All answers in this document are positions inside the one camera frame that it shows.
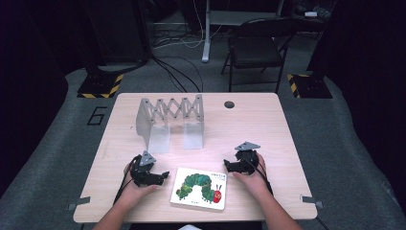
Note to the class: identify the grey table edge bracket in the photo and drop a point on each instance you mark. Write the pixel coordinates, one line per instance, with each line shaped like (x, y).
(311, 201)
(78, 202)

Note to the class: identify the grey expandable bookend rack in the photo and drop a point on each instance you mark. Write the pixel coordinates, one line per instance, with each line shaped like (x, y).
(169, 123)

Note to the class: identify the black folding chair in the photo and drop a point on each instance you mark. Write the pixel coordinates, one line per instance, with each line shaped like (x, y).
(255, 48)

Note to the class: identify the person's right hand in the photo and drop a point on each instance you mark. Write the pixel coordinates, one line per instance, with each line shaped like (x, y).
(252, 182)

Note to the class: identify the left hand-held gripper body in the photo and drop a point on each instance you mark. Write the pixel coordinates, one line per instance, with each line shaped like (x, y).
(145, 174)

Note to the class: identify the white caterpillar picture book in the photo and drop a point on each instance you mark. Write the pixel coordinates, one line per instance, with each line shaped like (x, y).
(199, 188)

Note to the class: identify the black yellow striped stand base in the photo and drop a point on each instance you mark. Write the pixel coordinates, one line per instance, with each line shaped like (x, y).
(309, 86)
(100, 86)

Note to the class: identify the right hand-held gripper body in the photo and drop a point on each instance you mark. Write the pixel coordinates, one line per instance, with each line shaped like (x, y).
(247, 158)

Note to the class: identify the small white device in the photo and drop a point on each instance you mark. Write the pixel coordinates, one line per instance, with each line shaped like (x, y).
(311, 14)

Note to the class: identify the dark round table grommet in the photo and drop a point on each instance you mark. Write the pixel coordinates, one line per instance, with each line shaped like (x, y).
(229, 104)

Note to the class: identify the black upright cabinet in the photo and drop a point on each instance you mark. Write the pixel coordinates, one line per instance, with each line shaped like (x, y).
(118, 28)

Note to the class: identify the person's white clothing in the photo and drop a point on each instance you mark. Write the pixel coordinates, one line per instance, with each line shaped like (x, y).
(190, 227)

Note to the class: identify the white desk leg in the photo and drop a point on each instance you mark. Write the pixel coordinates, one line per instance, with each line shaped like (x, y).
(207, 35)

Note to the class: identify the person's left hand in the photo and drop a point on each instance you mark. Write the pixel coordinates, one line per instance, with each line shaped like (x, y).
(137, 191)

